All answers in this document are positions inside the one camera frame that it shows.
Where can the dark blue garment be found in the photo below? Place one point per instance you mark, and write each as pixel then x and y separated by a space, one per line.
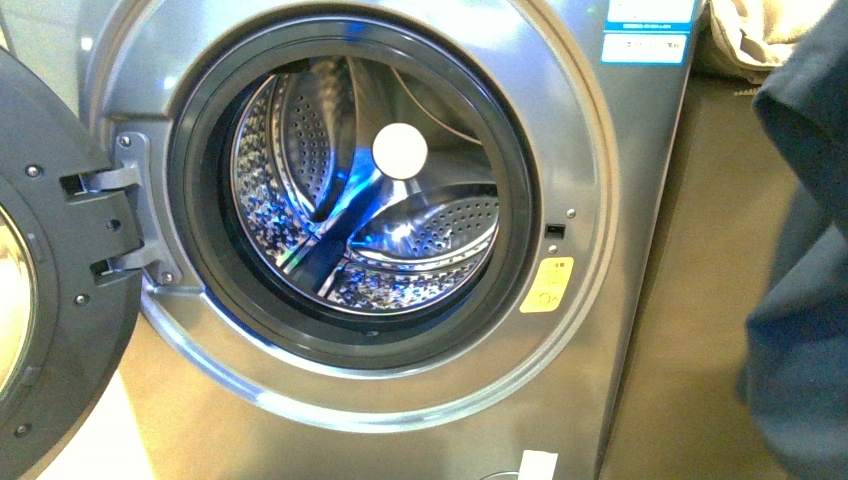
pixel 795 373

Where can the grey front-load washing machine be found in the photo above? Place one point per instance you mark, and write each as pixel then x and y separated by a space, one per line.
pixel 344 204

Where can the grey washing machine door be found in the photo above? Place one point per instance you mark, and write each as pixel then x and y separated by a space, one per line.
pixel 82 317

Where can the orange warning sticker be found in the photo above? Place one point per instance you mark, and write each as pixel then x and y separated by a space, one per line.
pixel 549 285

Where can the white tape label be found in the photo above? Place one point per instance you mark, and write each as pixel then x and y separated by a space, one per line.
pixel 537 465

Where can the blue white energy label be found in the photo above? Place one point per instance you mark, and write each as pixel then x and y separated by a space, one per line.
pixel 647 32

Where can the brown cabinet panel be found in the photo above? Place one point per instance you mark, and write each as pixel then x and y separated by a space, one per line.
pixel 725 200

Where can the beige cloth on cabinet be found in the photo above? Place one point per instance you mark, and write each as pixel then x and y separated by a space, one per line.
pixel 748 39

